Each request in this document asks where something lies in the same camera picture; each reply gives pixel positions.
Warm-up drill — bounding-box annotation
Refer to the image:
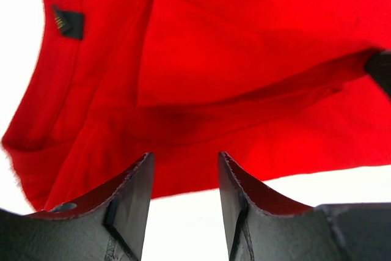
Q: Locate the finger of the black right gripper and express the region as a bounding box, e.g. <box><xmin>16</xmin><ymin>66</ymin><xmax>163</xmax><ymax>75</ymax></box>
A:
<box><xmin>365</xmin><ymin>50</ymin><xmax>391</xmax><ymax>98</ymax></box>

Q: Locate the red t-shirt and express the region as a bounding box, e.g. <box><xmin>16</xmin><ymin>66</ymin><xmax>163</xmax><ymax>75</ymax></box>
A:
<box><xmin>2</xmin><ymin>0</ymin><xmax>390</xmax><ymax>210</ymax></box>

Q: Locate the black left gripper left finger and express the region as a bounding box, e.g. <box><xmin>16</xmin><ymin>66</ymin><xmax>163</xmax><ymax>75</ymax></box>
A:
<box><xmin>1</xmin><ymin>153</ymin><xmax>155</xmax><ymax>260</ymax></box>

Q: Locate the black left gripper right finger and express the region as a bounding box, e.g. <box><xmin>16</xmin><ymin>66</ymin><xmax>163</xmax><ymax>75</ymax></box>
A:
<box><xmin>218</xmin><ymin>152</ymin><xmax>390</xmax><ymax>261</ymax></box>

